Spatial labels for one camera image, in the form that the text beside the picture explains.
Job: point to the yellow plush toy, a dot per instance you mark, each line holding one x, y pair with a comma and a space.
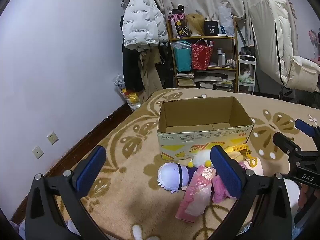
237, 152

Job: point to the white plastic bag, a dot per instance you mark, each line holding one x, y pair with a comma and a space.
226, 20

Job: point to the white fluffy plush toy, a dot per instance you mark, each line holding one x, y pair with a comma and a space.
201, 158

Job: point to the wooden shelf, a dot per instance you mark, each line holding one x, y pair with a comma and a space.
235, 55

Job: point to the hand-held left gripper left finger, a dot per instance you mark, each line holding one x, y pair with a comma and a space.
90, 171

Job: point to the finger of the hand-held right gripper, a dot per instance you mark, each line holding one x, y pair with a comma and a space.
305, 127
285, 142

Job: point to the blonde wig on head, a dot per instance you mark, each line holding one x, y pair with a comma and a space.
196, 23

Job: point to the white-haired plush doll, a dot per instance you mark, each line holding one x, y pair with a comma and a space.
172, 177

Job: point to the beige patterned carpet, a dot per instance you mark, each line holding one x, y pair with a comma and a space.
140, 205

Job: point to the pile of papers and books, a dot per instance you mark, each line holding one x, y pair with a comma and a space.
215, 81

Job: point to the black hanging garment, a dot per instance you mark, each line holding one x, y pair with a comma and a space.
166, 70
131, 67

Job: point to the purple and black printed bag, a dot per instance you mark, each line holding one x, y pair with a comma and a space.
178, 25

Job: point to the black box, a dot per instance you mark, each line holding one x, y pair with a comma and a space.
211, 28

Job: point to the pink plastic tissue pack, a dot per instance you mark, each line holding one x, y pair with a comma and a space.
197, 195

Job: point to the white puffer jacket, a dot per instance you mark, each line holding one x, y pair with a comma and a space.
142, 22

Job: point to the white wall socket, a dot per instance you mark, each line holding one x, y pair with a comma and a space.
37, 152
52, 137

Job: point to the beige hanging trousers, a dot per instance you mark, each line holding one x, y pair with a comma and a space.
150, 80

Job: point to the clear plastic bag of toys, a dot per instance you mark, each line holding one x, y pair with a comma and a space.
128, 95

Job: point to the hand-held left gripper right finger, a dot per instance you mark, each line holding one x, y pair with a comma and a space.
226, 172

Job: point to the white rolling cart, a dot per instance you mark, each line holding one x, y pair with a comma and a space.
246, 77

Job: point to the pink plush bear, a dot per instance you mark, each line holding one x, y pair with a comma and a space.
221, 192

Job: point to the teal bag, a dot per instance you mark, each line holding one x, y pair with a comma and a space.
182, 58

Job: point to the pink fan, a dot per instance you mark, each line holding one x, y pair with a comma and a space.
314, 45

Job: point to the row of cosmetic bottles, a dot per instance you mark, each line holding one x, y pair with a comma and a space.
225, 60

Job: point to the stack of books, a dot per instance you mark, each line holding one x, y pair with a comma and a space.
185, 80

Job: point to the cardboard box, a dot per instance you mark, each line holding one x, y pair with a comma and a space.
197, 136

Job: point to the red gift bag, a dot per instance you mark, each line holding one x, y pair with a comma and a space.
201, 56

